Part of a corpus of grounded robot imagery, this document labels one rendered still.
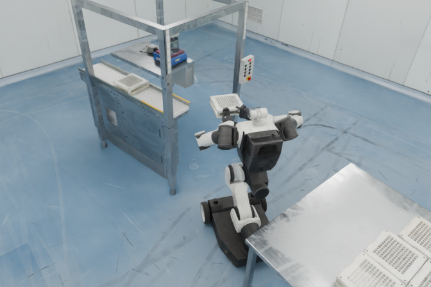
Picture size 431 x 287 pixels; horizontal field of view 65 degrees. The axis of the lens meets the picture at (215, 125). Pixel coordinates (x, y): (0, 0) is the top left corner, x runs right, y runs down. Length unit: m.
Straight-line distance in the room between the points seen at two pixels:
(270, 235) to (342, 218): 0.49
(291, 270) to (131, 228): 1.64
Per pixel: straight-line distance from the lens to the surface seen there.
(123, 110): 3.52
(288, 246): 2.09
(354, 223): 2.33
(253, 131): 2.17
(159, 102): 3.11
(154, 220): 3.22
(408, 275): 2.14
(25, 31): 5.73
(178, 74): 2.90
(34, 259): 3.24
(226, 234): 2.89
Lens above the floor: 2.50
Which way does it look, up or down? 36 degrees down
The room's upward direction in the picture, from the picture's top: 3 degrees clockwise
